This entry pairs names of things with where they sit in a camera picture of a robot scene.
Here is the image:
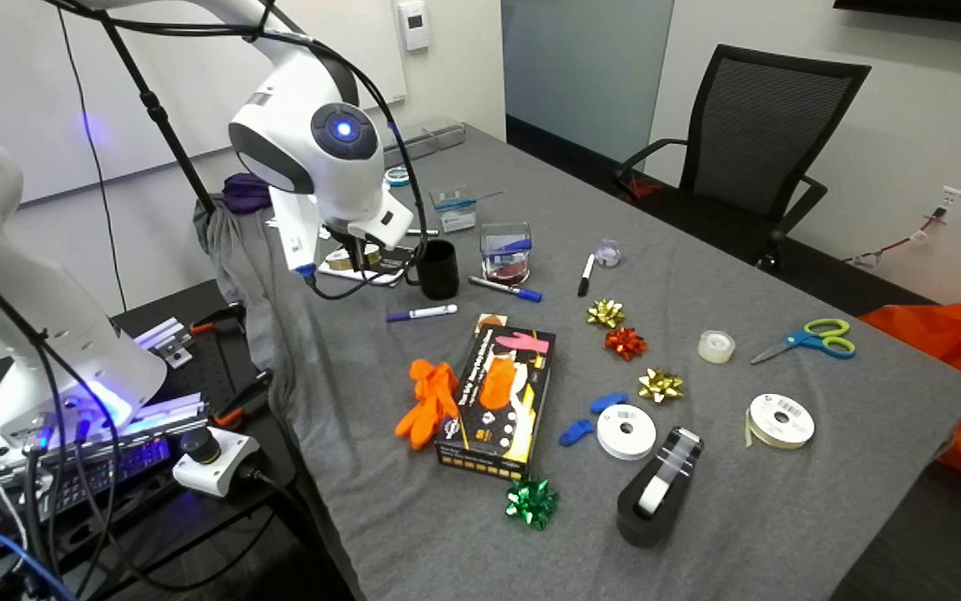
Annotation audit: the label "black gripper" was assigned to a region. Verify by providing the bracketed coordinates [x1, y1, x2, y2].
[322, 217, 386, 278]

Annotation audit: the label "black tape dispenser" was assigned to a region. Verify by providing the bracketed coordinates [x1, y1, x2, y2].
[613, 419, 709, 550]

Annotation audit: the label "black tablet device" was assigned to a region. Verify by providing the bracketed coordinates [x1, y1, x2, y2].
[317, 260, 416, 289]

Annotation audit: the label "black mug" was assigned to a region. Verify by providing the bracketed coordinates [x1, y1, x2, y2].
[414, 237, 464, 303]

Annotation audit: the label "white marker with blue cap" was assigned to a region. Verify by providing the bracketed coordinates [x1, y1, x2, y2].
[384, 299, 464, 328]

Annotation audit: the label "purple cloth bundle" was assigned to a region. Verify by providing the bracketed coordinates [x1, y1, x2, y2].
[219, 170, 275, 217]

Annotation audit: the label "clear plastic tray organizer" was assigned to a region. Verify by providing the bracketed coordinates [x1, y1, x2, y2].
[386, 122, 475, 163]

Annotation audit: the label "clear cup with markers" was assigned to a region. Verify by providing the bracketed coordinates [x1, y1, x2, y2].
[477, 222, 537, 288]

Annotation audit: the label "blue pen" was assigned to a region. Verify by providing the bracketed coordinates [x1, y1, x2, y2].
[466, 275, 547, 307]

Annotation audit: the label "orange gloves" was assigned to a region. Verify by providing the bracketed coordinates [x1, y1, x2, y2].
[389, 358, 464, 455]

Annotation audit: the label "black box with orange tools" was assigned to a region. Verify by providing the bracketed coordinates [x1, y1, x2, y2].
[435, 325, 561, 483]

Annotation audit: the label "silver metal clamp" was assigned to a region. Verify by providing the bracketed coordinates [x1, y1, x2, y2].
[130, 315, 197, 370]

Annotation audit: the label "black marker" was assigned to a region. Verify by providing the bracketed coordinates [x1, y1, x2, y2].
[575, 250, 602, 299]

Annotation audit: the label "black tripod pole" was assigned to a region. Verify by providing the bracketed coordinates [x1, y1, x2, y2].
[82, 0, 223, 221]

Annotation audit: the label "gold gift bow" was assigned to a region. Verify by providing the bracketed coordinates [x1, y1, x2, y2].
[635, 366, 688, 406]
[584, 297, 630, 335]

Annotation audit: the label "red gift bow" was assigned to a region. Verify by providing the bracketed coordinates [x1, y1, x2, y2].
[602, 325, 652, 365]

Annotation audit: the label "blue plastic clip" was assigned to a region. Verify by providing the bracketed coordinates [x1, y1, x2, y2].
[556, 392, 630, 450]

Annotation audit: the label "green gift bow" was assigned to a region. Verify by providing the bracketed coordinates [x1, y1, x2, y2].
[500, 475, 563, 532]

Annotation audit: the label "silver control box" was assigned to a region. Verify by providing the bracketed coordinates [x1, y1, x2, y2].
[0, 387, 211, 505]

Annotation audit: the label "black mesh office chair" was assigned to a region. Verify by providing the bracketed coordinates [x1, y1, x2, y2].
[613, 42, 873, 271]

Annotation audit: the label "grey tablecloth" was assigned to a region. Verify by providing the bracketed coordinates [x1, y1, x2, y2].
[194, 119, 961, 601]

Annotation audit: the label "white spool with gold ribbon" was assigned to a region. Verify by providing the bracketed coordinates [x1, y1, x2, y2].
[740, 392, 820, 455]

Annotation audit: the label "blue and green scissors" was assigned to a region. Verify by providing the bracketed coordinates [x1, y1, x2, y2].
[749, 316, 860, 370]

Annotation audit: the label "orange fabric bag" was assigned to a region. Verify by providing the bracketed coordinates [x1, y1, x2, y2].
[857, 299, 961, 488]

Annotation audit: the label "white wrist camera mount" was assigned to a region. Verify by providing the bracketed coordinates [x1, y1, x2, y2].
[265, 180, 416, 278]

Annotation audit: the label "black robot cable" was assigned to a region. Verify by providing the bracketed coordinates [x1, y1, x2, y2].
[42, 0, 435, 303]

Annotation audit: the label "orange handled pliers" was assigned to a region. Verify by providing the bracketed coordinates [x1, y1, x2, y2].
[185, 307, 250, 342]
[211, 374, 278, 429]

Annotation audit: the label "white wall thermostat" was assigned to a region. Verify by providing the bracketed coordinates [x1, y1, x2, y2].
[395, 0, 435, 54]

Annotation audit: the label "black wall television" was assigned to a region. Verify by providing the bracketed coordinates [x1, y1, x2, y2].
[830, 0, 961, 31]

